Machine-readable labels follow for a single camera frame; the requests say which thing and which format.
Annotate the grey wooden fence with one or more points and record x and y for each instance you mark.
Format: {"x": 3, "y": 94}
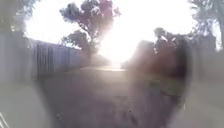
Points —
{"x": 50, "y": 59}

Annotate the grey asphalt road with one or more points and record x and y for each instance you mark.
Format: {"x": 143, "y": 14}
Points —
{"x": 96, "y": 100}

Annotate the tree with rounded crown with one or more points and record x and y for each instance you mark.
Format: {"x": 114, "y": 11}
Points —
{"x": 91, "y": 23}

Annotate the dark hedge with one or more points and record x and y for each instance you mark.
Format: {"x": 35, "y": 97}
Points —
{"x": 173, "y": 56}

